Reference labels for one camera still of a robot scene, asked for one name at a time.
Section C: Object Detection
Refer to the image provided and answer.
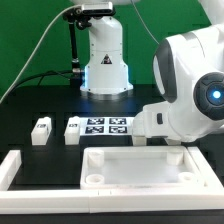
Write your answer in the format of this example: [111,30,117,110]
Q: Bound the black cables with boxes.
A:
[6,69,74,96]

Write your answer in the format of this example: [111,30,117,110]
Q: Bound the white desk top tray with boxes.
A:
[80,146,205,190]

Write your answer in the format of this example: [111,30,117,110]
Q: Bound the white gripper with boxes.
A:
[132,103,174,138]

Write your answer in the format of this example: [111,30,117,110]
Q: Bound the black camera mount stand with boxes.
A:
[63,9,91,88]

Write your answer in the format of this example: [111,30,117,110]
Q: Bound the white cable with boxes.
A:
[0,3,84,104]

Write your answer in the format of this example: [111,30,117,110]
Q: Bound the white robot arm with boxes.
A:
[72,0,224,142]

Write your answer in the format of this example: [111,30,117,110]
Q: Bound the grey camera on stand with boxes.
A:
[81,2,114,16]

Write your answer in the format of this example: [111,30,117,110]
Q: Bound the fiducial marker sheet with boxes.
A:
[80,117,133,136]

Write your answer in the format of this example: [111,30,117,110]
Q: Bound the white U-shaped frame fence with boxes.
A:
[0,147,224,214]

